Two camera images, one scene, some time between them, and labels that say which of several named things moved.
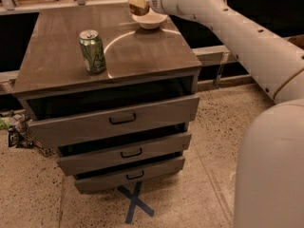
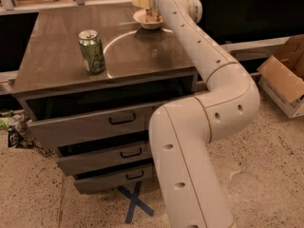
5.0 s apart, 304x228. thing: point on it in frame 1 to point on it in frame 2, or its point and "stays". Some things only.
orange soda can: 139,10 to 152,16
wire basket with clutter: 20,134 stays
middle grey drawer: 94,160 stays
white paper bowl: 151,20 stays
